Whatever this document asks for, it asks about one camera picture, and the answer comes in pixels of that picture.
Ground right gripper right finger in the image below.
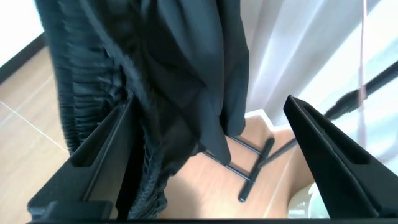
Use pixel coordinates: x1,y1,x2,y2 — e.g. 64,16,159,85
283,94,398,219

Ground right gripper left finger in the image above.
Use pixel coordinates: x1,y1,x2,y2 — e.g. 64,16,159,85
27,96,142,220

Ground black shorts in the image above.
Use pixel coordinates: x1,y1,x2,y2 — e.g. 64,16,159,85
33,0,251,220

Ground white laundry basket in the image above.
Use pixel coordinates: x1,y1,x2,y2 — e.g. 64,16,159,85
287,182,331,219

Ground black clothes rack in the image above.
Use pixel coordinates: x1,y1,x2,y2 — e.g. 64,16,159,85
200,60,398,203

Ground pink clothes hanger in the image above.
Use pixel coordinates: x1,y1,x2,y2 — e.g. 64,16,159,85
356,0,370,146

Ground beige curtain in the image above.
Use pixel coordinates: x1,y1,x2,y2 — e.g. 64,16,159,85
239,0,398,187

